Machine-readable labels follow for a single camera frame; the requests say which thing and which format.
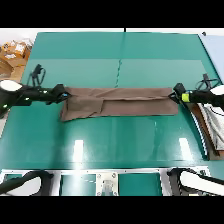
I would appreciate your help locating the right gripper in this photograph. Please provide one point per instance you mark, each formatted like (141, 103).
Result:
(177, 92)

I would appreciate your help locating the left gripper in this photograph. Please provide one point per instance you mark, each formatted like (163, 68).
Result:
(60, 94)

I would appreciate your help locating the brown shirt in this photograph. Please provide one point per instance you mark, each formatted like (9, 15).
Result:
(133, 103)

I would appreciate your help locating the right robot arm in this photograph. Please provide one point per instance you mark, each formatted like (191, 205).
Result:
(206, 96)

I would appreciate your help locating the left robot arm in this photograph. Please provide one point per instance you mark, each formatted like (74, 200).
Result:
(30, 95)

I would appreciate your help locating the grey striped garment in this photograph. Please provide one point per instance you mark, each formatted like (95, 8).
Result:
(215, 123)

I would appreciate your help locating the cardboard box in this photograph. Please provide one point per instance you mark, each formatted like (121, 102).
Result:
(15, 56)

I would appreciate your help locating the silver frame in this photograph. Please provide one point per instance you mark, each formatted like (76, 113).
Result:
(106, 181)

